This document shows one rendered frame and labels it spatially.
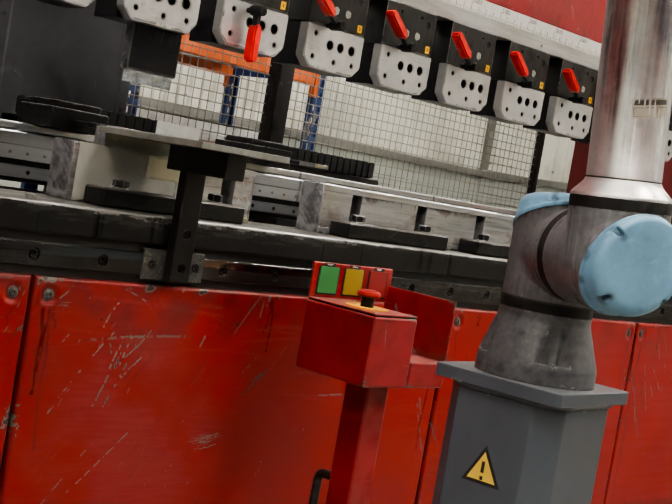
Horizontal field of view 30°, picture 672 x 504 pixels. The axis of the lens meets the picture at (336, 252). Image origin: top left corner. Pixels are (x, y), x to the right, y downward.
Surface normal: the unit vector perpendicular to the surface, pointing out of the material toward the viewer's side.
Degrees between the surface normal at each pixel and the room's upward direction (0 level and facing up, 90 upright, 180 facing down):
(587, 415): 90
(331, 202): 90
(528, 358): 73
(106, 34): 90
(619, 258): 97
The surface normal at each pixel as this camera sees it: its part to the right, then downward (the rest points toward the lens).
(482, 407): -0.63, -0.07
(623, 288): 0.29, 0.23
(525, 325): -0.46, -0.34
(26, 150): 0.70, 0.16
